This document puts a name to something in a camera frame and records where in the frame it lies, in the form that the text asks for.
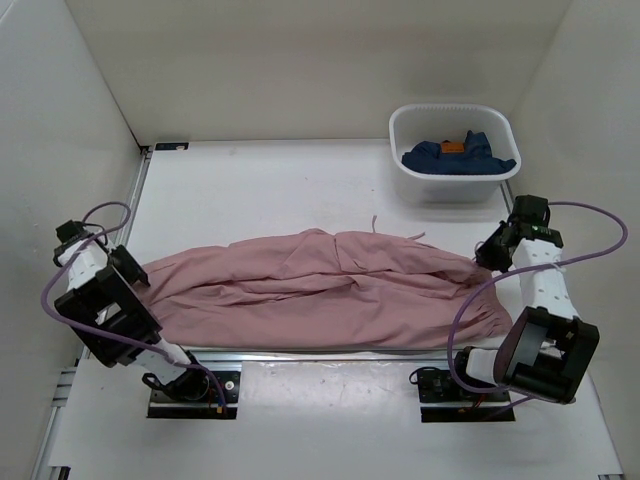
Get pink trousers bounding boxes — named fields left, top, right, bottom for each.
left=137, top=229, right=512, bottom=351

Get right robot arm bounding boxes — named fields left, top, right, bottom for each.
left=447, top=195, right=600, bottom=404

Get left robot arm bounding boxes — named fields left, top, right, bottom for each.
left=54, top=220, right=215, bottom=403

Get blue folded jeans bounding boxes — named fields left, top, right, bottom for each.
left=401, top=130, right=517, bottom=176

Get white plastic basket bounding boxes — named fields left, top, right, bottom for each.
left=389, top=103, right=521, bottom=204

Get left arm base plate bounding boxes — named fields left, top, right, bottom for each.
left=143, top=370, right=242, bottom=420

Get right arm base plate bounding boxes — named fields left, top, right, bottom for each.
left=408, top=366, right=516, bottom=424

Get aluminium table frame rail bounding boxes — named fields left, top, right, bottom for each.
left=29, top=144, right=551, bottom=480

